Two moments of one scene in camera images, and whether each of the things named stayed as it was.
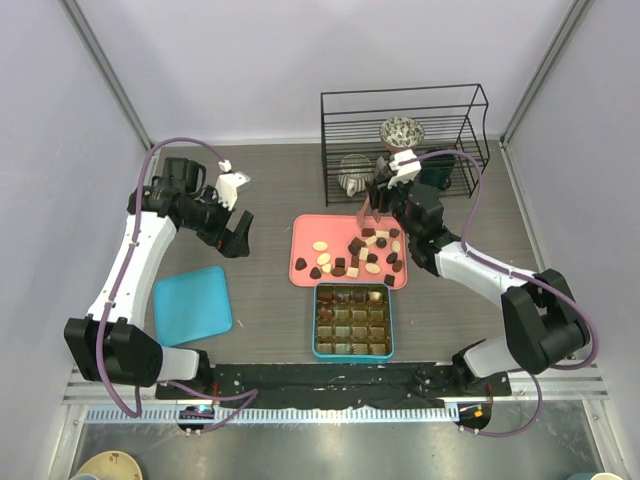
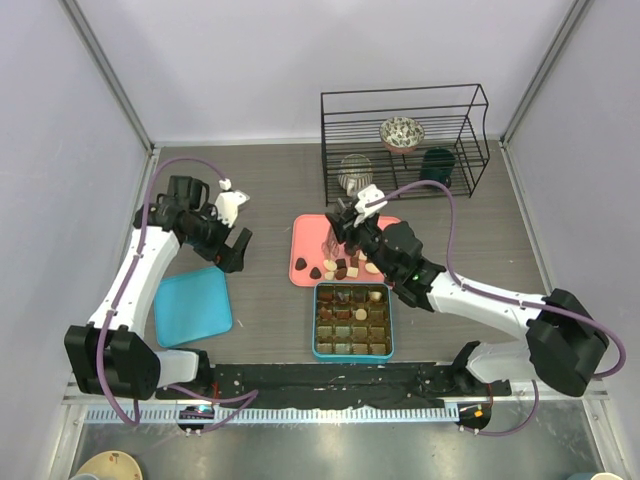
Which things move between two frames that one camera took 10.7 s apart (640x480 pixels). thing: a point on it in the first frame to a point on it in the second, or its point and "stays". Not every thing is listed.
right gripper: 379,192 to 345,231
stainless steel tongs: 363,211 to 332,248
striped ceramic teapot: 353,172 stays
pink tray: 338,248 stays
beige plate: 113,465 stays
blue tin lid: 192,306 stays
